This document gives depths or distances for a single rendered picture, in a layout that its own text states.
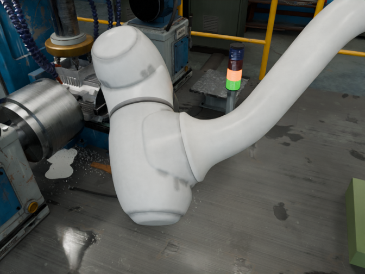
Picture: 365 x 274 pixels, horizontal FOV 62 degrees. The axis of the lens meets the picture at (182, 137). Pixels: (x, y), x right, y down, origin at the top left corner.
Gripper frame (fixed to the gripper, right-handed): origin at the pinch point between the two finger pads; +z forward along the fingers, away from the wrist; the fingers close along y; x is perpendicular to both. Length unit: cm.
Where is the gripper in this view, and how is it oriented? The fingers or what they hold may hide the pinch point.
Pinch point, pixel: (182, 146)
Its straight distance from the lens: 79.5
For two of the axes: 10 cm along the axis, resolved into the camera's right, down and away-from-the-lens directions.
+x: -3.7, 8.8, -2.8
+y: -9.0, -2.7, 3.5
